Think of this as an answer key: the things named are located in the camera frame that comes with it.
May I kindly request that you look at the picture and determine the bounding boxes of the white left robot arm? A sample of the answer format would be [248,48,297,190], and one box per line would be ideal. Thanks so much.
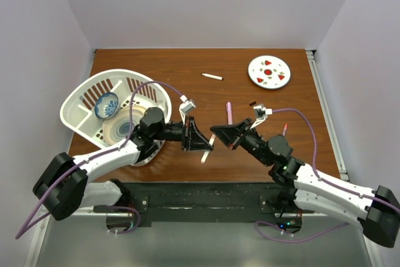
[32,107,213,221]

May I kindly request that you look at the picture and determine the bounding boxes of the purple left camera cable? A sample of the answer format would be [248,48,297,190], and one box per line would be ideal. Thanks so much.
[14,81,185,239]

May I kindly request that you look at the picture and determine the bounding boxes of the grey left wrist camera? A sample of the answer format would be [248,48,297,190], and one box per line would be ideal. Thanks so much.
[179,94,196,121]

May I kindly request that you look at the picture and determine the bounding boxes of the beige grey ceramic plate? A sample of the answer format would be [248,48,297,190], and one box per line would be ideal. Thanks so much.
[102,105,146,145]

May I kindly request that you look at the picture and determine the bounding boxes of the white plastic basket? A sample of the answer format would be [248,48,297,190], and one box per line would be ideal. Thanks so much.
[60,69,172,149]

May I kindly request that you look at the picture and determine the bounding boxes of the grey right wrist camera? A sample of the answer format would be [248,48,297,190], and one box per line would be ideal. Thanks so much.
[251,104,273,129]

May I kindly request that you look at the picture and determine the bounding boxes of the slim pink red-tipped pen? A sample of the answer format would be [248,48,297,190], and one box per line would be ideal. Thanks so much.
[282,123,288,136]

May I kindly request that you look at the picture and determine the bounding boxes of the white marker with black end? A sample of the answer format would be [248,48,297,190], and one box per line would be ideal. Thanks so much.
[201,73,224,81]

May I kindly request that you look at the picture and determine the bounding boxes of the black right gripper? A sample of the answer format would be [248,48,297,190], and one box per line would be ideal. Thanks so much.
[208,120,271,168]

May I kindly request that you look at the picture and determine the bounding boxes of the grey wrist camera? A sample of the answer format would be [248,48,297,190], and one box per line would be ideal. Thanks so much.
[251,104,273,129]
[179,94,196,121]

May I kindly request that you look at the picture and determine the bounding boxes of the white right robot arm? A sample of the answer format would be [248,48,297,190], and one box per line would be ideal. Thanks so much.
[210,118,399,248]

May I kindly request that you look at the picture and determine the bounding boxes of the pink highlighter pen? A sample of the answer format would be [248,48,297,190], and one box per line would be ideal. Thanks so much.
[226,102,233,125]

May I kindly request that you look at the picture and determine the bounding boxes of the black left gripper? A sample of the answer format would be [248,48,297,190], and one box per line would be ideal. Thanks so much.
[152,114,213,149]

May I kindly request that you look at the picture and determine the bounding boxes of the white thin pen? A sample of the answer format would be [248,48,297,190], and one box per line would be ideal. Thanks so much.
[201,151,209,164]

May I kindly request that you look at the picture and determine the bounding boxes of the blue white porcelain bowl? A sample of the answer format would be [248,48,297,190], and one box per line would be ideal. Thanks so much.
[94,92,120,120]

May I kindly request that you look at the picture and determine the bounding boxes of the white watermelon pattern plate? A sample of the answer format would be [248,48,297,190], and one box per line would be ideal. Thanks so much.
[247,55,291,90]

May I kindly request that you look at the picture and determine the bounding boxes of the aluminium frame rail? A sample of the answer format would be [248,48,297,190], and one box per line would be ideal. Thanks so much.
[306,50,384,266]

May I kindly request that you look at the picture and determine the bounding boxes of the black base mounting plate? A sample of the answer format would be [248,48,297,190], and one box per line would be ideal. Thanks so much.
[84,181,316,229]

